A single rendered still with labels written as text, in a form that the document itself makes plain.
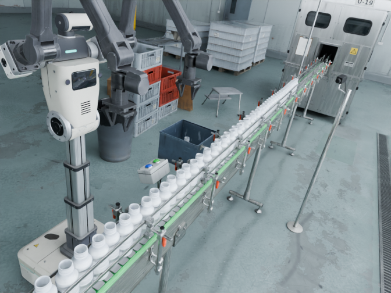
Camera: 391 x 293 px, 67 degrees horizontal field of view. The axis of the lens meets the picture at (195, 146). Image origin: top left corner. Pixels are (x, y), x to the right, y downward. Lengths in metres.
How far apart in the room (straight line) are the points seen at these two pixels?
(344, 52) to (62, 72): 5.04
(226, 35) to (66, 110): 6.79
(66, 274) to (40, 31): 0.80
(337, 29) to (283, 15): 5.97
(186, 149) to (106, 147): 1.53
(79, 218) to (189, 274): 0.95
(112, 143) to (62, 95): 1.93
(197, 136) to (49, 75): 1.23
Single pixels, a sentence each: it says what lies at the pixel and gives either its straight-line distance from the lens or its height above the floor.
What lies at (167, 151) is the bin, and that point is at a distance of 2.11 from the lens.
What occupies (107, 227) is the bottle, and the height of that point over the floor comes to 1.15.
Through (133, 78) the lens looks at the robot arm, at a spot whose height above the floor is 1.59.
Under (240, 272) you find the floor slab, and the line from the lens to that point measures 2.49.
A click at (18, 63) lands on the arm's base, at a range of 1.36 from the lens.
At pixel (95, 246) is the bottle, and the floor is 1.15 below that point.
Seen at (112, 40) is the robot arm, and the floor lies 1.69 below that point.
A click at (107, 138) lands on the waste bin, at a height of 0.31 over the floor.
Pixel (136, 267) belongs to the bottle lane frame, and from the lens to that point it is 1.19.
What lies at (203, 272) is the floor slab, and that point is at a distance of 2.41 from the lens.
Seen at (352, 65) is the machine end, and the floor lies 1.08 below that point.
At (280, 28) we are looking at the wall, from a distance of 11.67.
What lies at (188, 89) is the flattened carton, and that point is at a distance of 4.92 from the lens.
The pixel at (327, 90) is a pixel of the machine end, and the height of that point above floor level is 0.57.
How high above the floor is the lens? 1.86
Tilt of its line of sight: 28 degrees down
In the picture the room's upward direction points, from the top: 9 degrees clockwise
